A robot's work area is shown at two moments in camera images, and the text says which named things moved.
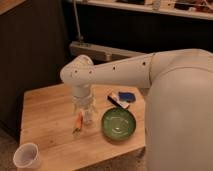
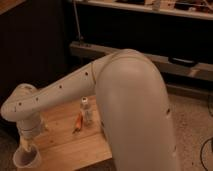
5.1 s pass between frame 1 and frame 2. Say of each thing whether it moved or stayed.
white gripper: moved
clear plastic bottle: stayed
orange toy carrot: stayed
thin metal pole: stayed
